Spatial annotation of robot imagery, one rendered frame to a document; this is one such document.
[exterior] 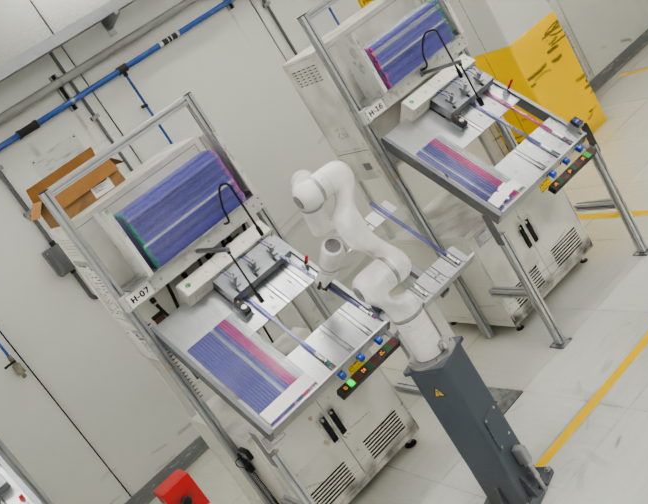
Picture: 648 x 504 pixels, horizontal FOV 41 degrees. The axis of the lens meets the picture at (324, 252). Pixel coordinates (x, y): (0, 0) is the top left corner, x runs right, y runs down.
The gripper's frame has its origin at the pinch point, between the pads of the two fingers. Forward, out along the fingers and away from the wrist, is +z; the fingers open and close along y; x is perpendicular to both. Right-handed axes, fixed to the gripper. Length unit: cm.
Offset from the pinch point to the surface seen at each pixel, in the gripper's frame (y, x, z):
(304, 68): -93, -87, 10
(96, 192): 27, -106, 5
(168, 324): 49, -43, 18
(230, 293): 24.6, -30.7, 10.4
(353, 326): 3.7, 18.3, 8.7
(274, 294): 11.1, -17.9, 14.6
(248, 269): 10.7, -32.9, 11.1
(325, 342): 16.7, 13.9, 9.1
